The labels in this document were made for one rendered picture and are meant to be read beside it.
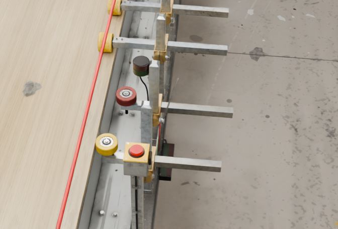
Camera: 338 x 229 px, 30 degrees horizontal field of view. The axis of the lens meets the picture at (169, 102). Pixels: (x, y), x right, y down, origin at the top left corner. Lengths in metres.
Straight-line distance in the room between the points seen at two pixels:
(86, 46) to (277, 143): 1.35
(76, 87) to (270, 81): 1.68
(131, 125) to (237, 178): 0.84
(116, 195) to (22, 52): 0.70
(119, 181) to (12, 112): 0.49
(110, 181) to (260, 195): 1.03
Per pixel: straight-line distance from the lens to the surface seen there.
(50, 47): 2.66
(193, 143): 3.46
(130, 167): 1.82
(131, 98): 2.40
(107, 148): 2.24
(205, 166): 2.29
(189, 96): 3.71
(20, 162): 2.24
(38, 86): 2.48
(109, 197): 2.46
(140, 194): 1.94
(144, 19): 3.24
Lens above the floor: 2.60
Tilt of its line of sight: 45 degrees down
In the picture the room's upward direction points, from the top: 2 degrees clockwise
